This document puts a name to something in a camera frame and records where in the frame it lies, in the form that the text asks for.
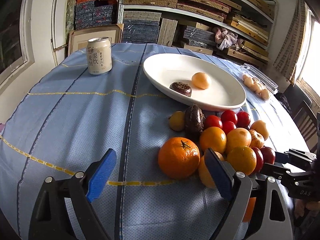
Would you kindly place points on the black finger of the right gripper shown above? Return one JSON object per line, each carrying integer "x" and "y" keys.
{"x": 293, "y": 155}
{"x": 277, "y": 172}

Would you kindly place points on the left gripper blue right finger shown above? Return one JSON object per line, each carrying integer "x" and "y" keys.
{"x": 219, "y": 173}

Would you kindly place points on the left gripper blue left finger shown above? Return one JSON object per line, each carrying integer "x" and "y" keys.
{"x": 98, "y": 174}

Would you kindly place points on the yellow orange front fruit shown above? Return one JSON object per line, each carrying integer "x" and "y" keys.
{"x": 204, "y": 175}

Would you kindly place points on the dark red plum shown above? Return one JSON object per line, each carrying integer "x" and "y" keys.
{"x": 269, "y": 155}
{"x": 260, "y": 160}

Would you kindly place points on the yellow orange round fruit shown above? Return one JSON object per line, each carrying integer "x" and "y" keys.
{"x": 242, "y": 159}

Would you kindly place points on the striped yellow red apple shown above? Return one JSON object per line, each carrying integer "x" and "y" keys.
{"x": 257, "y": 140}

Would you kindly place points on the pale orange round fruit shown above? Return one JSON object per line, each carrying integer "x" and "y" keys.
{"x": 238, "y": 137}

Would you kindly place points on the large orange mandarin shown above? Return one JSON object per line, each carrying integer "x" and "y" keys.
{"x": 178, "y": 158}

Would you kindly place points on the red cherry tomato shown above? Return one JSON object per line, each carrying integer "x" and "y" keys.
{"x": 228, "y": 126}
{"x": 229, "y": 115}
{"x": 212, "y": 121}
{"x": 244, "y": 119}

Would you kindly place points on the dark brown mangosteen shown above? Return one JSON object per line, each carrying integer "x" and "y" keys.
{"x": 193, "y": 120}
{"x": 182, "y": 88}

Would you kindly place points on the pale orange apricot fruit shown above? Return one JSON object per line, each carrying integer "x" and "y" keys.
{"x": 201, "y": 80}

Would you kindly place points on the smooth orange fruit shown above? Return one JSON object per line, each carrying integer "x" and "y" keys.
{"x": 214, "y": 138}

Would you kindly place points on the peach coloured fruit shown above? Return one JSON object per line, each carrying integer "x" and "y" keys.
{"x": 261, "y": 127}

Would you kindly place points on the person's right hand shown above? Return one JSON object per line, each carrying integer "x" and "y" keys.
{"x": 301, "y": 205}

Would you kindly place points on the dark wooden chair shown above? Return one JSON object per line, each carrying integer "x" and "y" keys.
{"x": 306, "y": 121}

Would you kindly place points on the blue checked tablecloth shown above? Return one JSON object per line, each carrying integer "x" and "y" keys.
{"x": 71, "y": 118}

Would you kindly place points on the small yellow fruit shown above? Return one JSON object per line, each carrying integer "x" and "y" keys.
{"x": 177, "y": 121}

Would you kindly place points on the white oval plate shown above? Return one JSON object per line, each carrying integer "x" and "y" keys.
{"x": 225, "y": 91}

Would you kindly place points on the beige drink can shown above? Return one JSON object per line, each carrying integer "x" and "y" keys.
{"x": 99, "y": 57}

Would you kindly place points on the pink plastic bag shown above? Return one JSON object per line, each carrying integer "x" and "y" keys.
{"x": 225, "y": 39}

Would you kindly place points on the framed picture leaning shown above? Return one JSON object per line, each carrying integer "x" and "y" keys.
{"x": 78, "y": 39}

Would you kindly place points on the white framed window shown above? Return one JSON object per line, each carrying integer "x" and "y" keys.
{"x": 16, "y": 45}

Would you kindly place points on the stack of blue boxes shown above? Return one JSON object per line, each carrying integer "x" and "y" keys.
{"x": 93, "y": 14}

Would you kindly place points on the white metal storage shelf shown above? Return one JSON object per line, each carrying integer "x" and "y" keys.
{"x": 251, "y": 20}

